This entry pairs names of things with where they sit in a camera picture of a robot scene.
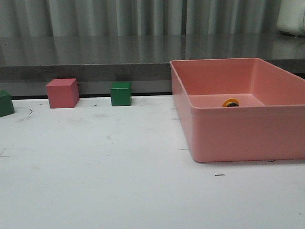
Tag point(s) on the yellow push button switch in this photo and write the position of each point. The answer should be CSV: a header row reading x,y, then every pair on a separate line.
x,y
231,102

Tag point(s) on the green cube block centre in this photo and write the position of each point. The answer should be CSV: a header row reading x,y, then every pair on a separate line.
x,y
121,94

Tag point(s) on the pink plastic bin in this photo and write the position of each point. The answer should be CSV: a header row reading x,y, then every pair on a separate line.
x,y
268,124

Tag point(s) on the pink cube block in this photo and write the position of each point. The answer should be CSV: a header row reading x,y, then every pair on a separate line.
x,y
63,93

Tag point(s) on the dark grey counter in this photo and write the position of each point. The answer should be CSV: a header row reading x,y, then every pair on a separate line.
x,y
28,64

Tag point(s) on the green block at left edge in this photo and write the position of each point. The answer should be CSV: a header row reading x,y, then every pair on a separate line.
x,y
6,105

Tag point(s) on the grey curtain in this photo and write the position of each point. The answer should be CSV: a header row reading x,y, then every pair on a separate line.
x,y
60,18

